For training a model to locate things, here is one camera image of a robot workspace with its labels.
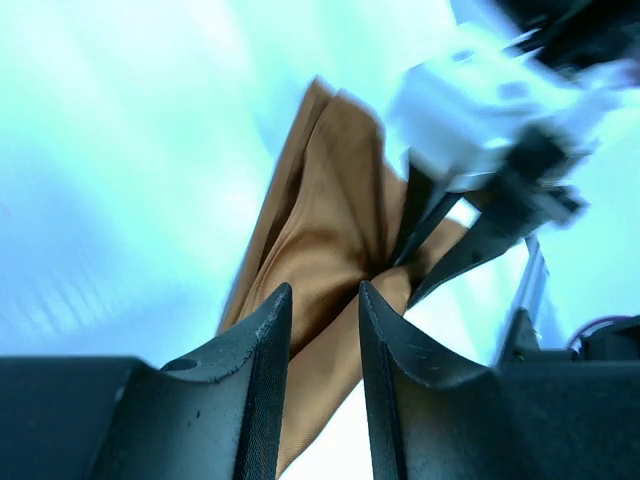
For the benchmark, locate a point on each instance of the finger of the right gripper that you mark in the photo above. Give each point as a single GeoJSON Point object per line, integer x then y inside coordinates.
{"type": "Point", "coordinates": [488, 238]}
{"type": "Point", "coordinates": [426, 204]}

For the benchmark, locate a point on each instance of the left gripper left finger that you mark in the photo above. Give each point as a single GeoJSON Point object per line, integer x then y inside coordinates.
{"type": "Point", "coordinates": [213, 413]}

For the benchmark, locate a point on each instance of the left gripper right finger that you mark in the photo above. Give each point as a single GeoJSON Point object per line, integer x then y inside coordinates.
{"type": "Point", "coordinates": [434, 414]}

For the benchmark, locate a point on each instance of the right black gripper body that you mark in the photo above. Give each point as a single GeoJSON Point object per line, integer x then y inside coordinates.
{"type": "Point", "coordinates": [529, 189]}

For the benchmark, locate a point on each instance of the orange cloth napkin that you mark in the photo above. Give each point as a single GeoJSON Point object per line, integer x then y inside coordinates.
{"type": "Point", "coordinates": [330, 220]}

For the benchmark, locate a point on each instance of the aluminium mounting rail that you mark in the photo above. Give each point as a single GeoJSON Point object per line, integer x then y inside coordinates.
{"type": "Point", "coordinates": [520, 333]}

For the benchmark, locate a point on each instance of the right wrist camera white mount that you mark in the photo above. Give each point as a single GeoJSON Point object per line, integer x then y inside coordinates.
{"type": "Point", "coordinates": [470, 102]}

